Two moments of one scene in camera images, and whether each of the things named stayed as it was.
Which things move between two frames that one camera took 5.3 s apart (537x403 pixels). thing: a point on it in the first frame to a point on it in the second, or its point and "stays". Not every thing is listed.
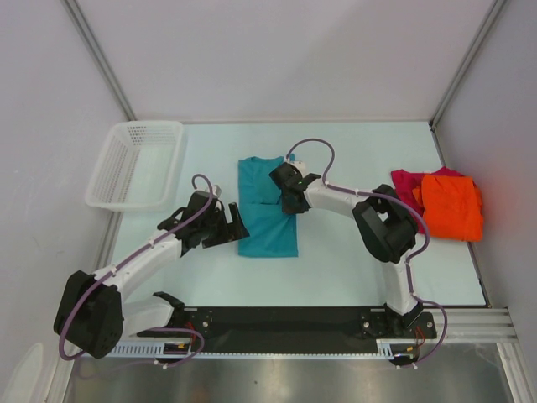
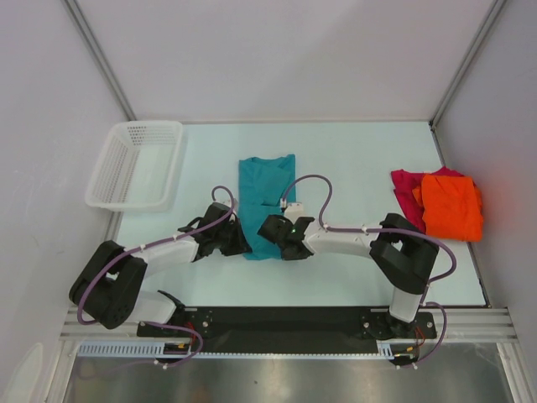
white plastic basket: (139, 168) stays
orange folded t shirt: (452, 206) stays
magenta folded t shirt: (405, 181) stays
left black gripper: (230, 232) to (241, 244)
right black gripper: (288, 208) to (285, 257)
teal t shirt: (272, 232) stays
